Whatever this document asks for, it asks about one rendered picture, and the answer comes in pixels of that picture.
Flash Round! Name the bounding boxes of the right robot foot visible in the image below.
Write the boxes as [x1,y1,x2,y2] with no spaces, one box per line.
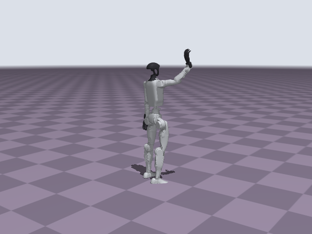
[150,178,168,184]

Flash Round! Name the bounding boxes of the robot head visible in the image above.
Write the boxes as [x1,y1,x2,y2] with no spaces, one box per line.
[146,62,160,81]

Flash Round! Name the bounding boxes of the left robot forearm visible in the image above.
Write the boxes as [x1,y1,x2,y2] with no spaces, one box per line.
[144,101,150,117]

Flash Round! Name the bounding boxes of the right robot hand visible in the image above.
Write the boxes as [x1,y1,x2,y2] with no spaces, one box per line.
[184,49,192,68]

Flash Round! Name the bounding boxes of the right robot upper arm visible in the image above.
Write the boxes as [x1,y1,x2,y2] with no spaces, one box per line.
[156,79,182,88]

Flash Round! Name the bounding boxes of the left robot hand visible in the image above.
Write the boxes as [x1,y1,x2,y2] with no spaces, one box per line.
[142,114,148,130]

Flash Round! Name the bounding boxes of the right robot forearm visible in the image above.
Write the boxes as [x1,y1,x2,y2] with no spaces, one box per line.
[174,65,193,81]

